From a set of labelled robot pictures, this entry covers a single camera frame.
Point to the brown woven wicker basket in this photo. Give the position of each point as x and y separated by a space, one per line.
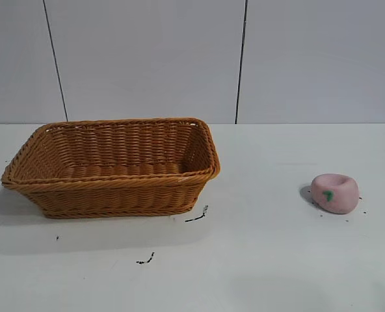
114 195

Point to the pink toy peach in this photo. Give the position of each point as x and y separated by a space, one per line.
339 198

